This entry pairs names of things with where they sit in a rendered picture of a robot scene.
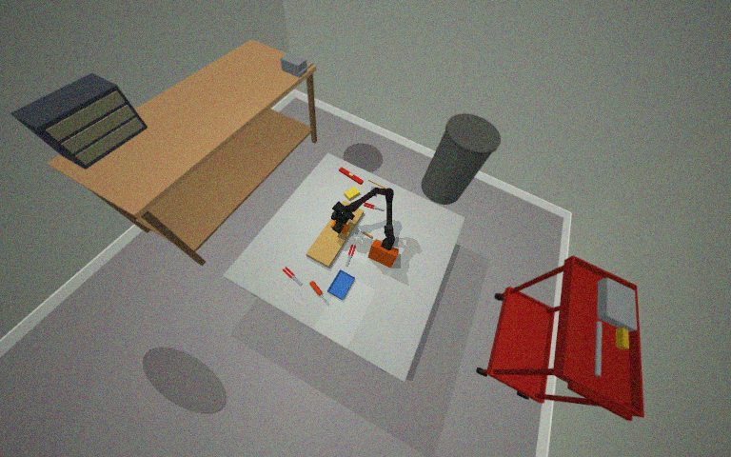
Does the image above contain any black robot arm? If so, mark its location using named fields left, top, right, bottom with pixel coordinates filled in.
left=331, top=188, right=395, bottom=250

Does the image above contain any blue rectangular tray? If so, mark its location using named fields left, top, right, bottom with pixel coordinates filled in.
left=327, top=270, right=355, bottom=300

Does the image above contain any tan wooden panel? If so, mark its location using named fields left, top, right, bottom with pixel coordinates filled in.
left=306, top=209, right=364, bottom=268

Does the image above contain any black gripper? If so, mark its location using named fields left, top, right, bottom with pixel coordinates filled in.
left=332, top=216, right=348, bottom=233

